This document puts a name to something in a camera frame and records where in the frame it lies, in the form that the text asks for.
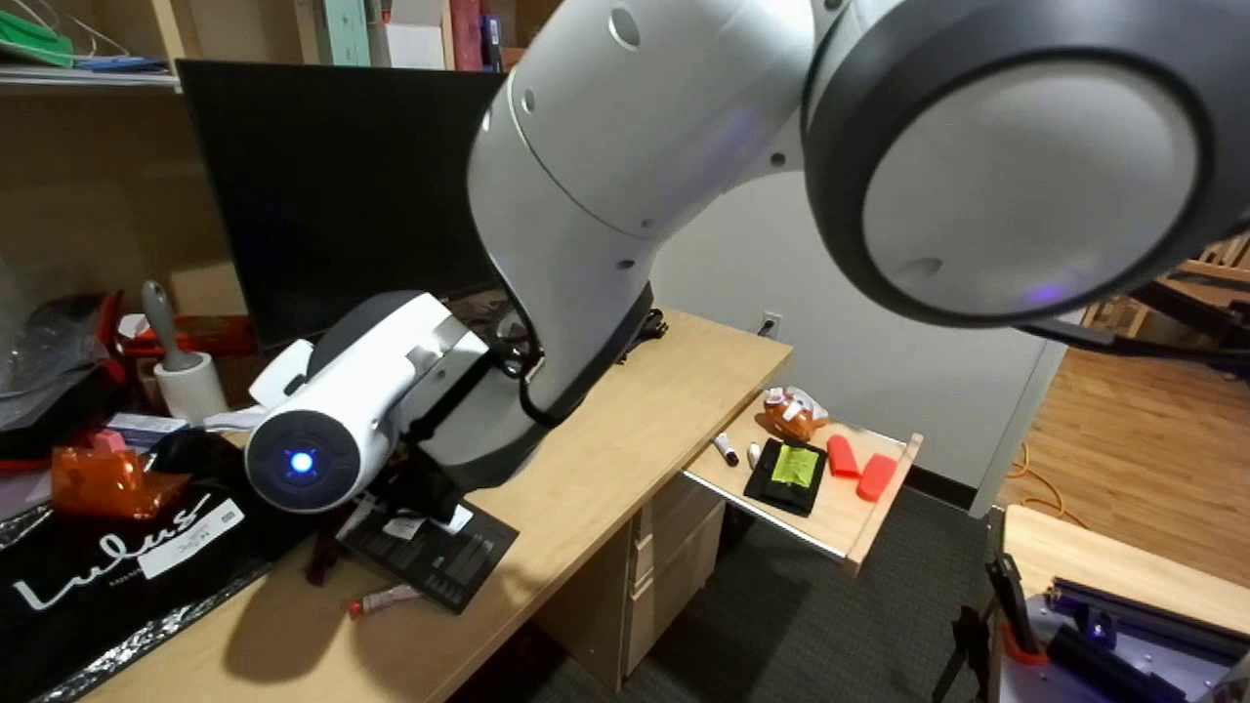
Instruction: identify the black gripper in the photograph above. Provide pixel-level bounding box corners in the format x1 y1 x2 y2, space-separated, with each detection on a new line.
370 441 461 520

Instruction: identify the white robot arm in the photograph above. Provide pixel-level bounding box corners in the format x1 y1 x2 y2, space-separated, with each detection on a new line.
244 0 1250 516

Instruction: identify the red capped marker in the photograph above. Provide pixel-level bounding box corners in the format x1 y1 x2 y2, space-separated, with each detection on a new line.
346 588 421 621

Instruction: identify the white barcode label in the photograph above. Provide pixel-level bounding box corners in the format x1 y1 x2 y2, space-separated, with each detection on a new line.
135 499 246 584

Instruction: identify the pink eraser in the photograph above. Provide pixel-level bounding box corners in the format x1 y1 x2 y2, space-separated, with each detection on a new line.
89 429 128 455

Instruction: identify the black computer monitor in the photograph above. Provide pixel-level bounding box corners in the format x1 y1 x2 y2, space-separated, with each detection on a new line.
181 59 505 343

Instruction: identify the orange plastic wrapper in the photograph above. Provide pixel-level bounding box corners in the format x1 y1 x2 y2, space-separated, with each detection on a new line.
52 447 188 525

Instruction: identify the black shopping bag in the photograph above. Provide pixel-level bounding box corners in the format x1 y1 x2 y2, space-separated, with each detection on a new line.
0 429 318 703

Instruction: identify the red and black garment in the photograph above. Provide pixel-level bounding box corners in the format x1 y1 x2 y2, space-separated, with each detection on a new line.
0 292 133 472

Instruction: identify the black tray with green sponge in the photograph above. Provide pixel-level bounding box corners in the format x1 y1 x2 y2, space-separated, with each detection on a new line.
746 441 823 516

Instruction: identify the orange snack packet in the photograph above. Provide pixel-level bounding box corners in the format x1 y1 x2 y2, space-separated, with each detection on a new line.
755 386 827 447

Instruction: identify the wooden shelf unit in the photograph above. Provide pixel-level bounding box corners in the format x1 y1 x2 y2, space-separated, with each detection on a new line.
0 0 564 325

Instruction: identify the red eraser block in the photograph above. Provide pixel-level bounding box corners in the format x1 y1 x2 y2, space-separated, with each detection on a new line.
827 435 862 478

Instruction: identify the teal book on shelf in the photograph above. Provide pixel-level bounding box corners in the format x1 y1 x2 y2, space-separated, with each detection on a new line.
326 0 370 66

